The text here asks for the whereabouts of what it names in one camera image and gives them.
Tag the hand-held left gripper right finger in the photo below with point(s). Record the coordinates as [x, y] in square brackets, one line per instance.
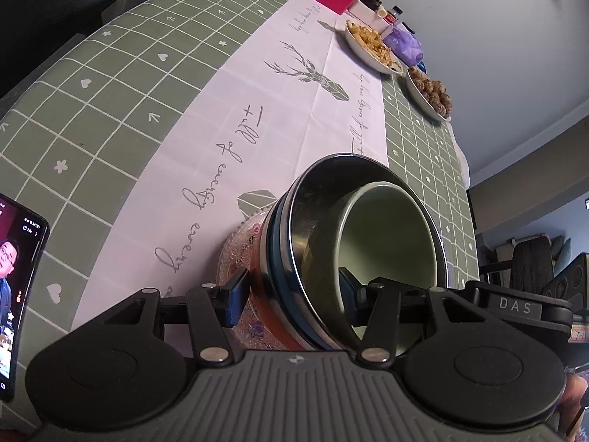
[348, 299]

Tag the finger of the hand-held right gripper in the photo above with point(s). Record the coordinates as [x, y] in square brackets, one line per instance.
[483, 295]

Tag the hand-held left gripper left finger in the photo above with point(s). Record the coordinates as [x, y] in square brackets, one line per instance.
[238, 295]

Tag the orange steel bowl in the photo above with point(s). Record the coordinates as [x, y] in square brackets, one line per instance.
[269, 308]

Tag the large floral glass plate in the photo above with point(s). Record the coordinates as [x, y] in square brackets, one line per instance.
[241, 239]

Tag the green ceramic bowl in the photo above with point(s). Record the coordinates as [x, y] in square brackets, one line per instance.
[391, 239]

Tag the blue steel bowl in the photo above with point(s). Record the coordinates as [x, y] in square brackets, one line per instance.
[317, 202]

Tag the person's right hand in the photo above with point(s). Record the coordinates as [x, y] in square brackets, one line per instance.
[573, 400]

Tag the black speaker cabinet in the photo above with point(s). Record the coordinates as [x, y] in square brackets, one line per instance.
[568, 281]

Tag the black chair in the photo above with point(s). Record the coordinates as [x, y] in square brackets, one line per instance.
[46, 18]
[531, 262]

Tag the blue cushion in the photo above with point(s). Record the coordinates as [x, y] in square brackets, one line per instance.
[563, 251]

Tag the white serving plate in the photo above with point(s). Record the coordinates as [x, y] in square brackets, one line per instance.
[368, 60]
[421, 99]

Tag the black smartphone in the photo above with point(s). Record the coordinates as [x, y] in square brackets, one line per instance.
[23, 262]

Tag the fried potato strips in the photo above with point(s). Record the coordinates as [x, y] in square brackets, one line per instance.
[372, 43]

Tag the purple tissue pack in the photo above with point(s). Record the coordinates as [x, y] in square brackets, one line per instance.
[402, 43]

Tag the white flat box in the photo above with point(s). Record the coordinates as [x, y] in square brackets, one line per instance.
[366, 17]

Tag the small black-capped bottle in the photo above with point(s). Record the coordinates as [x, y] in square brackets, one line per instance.
[393, 16]

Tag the white bottle yellow cap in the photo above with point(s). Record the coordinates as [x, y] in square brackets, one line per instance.
[382, 10]

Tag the dark glass jar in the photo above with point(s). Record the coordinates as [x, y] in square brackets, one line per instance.
[369, 1]

